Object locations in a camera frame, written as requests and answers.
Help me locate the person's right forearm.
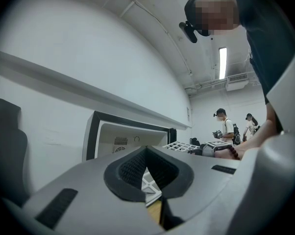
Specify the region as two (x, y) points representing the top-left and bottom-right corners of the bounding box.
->
(214, 101), (280, 160)

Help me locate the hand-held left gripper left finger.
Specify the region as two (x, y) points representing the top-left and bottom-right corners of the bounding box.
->
(5, 145), (164, 233)

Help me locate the black office chair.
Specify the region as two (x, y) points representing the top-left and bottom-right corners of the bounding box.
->
(0, 98), (28, 207)

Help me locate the brown bead bracelet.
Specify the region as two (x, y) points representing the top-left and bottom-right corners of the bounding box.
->
(228, 146), (241, 161)

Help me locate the white ceiling air conditioner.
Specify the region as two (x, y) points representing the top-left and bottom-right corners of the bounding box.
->
(225, 73), (250, 92)

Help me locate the black backpack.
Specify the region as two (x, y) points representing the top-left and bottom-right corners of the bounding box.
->
(232, 123), (242, 144)

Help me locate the grey wall cable trunking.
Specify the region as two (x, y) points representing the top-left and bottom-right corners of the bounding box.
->
(0, 48), (193, 130)

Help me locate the white ceiling conduit pipe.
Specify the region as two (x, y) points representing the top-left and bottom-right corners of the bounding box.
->
(102, 0), (194, 77)

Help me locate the long ceiling light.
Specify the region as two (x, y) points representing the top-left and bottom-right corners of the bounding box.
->
(218, 47), (228, 80)

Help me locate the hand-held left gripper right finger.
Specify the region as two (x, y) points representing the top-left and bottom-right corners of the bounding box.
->
(146, 145), (239, 231)

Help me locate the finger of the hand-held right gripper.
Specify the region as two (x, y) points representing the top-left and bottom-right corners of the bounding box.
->
(187, 147), (203, 156)

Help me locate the person's dark shirt torso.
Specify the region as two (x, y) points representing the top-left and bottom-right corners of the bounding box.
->
(232, 0), (295, 134)

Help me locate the black head-worn camera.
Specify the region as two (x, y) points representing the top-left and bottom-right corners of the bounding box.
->
(178, 0), (212, 44)

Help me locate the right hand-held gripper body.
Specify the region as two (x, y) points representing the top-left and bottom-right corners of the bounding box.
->
(200, 141), (233, 158)

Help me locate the small white fridge black frame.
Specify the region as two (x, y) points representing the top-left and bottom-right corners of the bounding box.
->
(82, 110), (177, 162)

